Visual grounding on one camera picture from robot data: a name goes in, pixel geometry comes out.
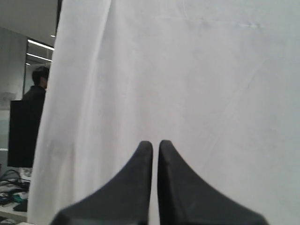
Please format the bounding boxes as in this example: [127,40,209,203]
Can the white backdrop curtain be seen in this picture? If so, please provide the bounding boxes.
[28,0,300,225]

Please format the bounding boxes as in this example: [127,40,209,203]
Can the cables on background desk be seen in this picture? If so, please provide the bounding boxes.
[0,168,32,213]

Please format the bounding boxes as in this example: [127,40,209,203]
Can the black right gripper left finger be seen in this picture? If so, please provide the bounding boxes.
[52,141,153,225]

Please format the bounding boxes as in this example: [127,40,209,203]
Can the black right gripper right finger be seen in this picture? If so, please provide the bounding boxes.
[157,140,267,225]

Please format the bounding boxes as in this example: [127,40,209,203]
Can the black monitor screen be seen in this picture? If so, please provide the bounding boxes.
[7,100,44,168]

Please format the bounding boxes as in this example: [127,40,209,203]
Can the person in dark jacket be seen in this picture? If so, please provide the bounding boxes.
[22,66,50,102]

